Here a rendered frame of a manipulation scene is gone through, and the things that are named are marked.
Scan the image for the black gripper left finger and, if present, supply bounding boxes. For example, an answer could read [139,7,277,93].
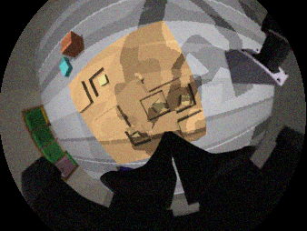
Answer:
[100,131,178,208]

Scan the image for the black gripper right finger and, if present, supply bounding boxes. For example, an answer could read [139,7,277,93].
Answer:
[168,131,255,205]

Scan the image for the teal rectangular block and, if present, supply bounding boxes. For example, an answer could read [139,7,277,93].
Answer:
[59,57,73,76]

